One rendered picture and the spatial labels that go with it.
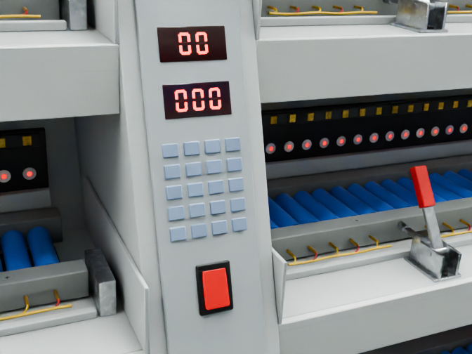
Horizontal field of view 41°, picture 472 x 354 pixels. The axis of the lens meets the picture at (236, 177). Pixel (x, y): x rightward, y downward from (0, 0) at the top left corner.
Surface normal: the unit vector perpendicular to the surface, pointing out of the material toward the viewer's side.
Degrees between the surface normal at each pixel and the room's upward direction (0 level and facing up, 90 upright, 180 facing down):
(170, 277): 90
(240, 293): 90
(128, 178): 90
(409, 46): 109
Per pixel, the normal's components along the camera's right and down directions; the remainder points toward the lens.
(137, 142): 0.40, 0.05
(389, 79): 0.40, 0.36
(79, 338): 0.05, -0.92
